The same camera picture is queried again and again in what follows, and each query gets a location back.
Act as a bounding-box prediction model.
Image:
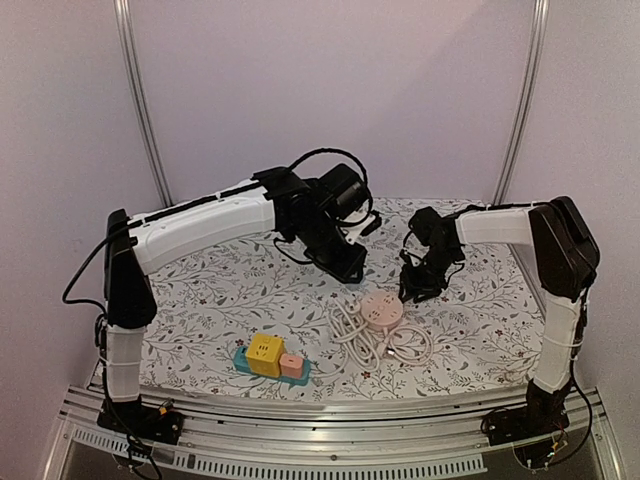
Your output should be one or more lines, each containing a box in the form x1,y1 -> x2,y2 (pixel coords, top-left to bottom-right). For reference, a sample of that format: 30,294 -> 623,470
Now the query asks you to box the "round pink socket hub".
360,290 -> 404,331

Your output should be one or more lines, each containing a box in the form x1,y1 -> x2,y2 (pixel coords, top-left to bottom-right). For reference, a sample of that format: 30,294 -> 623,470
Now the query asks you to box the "aluminium frame post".
491,0 -> 550,204
113,0 -> 174,207

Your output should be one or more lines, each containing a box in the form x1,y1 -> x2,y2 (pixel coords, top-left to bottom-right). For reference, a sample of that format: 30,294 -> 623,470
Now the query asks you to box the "teal power strip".
233,346 -> 311,387

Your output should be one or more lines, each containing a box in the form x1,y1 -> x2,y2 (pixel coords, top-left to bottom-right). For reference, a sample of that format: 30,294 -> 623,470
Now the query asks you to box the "white power strip cable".
312,297 -> 391,376

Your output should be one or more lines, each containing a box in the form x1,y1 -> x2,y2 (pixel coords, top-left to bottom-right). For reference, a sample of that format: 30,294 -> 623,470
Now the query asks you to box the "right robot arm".
399,196 -> 600,436

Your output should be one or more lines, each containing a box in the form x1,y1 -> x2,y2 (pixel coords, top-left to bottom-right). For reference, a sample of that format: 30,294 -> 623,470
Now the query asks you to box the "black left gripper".
293,215 -> 370,286

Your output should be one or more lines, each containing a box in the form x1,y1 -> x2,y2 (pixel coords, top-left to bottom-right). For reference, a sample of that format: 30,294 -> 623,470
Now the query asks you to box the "left aluminium frame post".
113,0 -> 174,207

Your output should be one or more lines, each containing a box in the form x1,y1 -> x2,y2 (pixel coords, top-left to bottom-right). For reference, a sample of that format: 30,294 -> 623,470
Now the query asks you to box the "yellow cube socket adapter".
245,333 -> 285,378

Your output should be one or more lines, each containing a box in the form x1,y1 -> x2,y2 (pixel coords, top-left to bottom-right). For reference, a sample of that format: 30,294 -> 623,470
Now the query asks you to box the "right aluminium frame post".
491,0 -> 550,204

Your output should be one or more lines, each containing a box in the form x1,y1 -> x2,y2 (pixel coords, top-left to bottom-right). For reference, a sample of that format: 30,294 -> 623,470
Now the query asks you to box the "aluminium front rail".
42,386 -> 626,479

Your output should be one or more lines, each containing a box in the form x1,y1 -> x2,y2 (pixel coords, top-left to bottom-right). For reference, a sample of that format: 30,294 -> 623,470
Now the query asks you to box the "pink cube charger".
279,353 -> 304,380

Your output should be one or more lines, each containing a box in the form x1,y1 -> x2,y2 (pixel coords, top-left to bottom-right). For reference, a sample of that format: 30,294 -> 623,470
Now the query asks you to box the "floral patterned table mat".
89,196 -> 566,402

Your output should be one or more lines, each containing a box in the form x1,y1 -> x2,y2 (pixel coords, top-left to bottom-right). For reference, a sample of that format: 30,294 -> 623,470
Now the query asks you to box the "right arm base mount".
480,407 -> 570,446

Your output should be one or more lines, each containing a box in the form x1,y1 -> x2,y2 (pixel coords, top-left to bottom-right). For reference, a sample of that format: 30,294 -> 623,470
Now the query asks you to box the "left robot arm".
93,148 -> 381,434

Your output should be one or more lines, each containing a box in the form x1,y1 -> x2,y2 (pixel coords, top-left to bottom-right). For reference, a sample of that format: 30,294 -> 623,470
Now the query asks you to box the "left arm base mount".
97,398 -> 185,445

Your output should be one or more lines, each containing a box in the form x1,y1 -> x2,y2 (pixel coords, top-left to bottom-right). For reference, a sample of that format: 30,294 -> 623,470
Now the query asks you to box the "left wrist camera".
339,209 -> 380,245

